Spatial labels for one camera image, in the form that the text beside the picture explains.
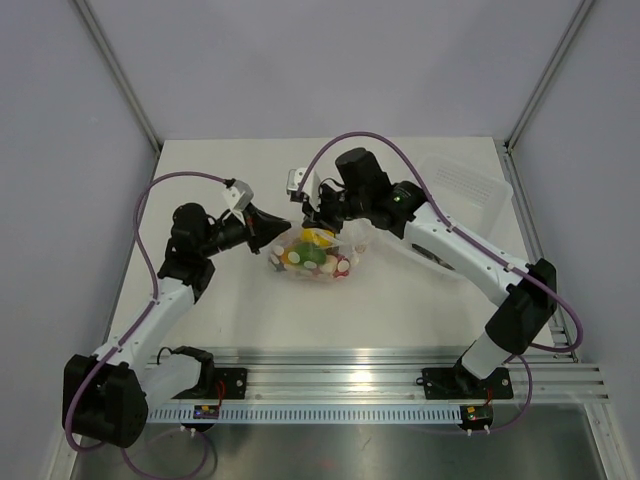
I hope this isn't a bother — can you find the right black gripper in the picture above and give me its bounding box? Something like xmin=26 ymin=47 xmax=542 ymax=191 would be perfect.
xmin=304 ymin=183 xmax=370 ymax=234

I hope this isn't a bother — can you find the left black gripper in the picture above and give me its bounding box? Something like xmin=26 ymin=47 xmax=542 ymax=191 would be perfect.
xmin=199 ymin=203 xmax=290 ymax=259

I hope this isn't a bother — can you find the yellow lemon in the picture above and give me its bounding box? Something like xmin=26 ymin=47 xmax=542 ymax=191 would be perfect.
xmin=300 ymin=228 xmax=336 ymax=248

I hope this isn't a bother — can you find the clear dotted zip bag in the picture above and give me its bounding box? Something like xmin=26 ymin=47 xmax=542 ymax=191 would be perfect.
xmin=266 ymin=220 xmax=373 ymax=283

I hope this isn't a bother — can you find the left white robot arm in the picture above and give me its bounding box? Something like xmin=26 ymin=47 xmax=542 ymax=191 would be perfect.
xmin=62 ymin=203 xmax=291 ymax=448

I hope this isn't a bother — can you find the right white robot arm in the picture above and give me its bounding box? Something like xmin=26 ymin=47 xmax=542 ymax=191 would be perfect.
xmin=287 ymin=147 xmax=557 ymax=400

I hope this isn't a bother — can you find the grey toy fish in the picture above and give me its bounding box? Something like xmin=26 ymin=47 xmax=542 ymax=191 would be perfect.
xmin=411 ymin=244 xmax=454 ymax=271

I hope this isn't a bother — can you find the white plastic basket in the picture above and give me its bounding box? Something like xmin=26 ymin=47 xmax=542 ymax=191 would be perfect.
xmin=384 ymin=153 xmax=515 ymax=282

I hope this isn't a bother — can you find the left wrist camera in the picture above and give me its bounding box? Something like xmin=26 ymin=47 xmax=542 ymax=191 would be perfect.
xmin=222 ymin=179 xmax=254 ymax=225

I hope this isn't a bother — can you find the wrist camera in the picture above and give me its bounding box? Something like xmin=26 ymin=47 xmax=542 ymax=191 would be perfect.
xmin=286 ymin=168 xmax=321 ymax=208
xmin=222 ymin=179 xmax=254 ymax=225

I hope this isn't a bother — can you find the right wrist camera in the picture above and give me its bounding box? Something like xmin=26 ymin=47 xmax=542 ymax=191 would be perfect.
xmin=286 ymin=168 xmax=321 ymax=208

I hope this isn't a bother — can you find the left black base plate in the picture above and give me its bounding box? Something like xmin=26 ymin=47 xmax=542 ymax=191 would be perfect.
xmin=174 ymin=367 xmax=248 ymax=401

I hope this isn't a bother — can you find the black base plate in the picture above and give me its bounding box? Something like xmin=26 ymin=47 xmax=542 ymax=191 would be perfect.
xmin=174 ymin=367 xmax=248 ymax=401
xmin=415 ymin=367 xmax=514 ymax=400

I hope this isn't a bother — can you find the aluminium mounting rail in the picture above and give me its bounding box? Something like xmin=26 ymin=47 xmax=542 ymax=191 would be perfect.
xmin=144 ymin=347 xmax=612 ymax=404

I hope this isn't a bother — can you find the white slotted cable duct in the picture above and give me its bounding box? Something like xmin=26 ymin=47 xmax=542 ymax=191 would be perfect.
xmin=147 ymin=404 xmax=462 ymax=425

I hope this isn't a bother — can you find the left aluminium frame post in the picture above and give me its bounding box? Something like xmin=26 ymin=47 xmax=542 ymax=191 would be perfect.
xmin=70 ymin=0 xmax=163 ymax=159

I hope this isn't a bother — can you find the aluminium frame post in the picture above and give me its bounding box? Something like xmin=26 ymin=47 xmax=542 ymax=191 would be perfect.
xmin=70 ymin=0 xmax=163 ymax=159
xmin=504 ymin=0 xmax=598 ymax=154

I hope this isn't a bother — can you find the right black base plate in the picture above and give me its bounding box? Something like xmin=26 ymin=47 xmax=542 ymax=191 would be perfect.
xmin=415 ymin=367 xmax=514 ymax=400

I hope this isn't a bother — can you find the right aluminium frame post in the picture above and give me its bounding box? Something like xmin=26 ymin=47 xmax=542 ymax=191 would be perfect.
xmin=504 ymin=0 xmax=598 ymax=154

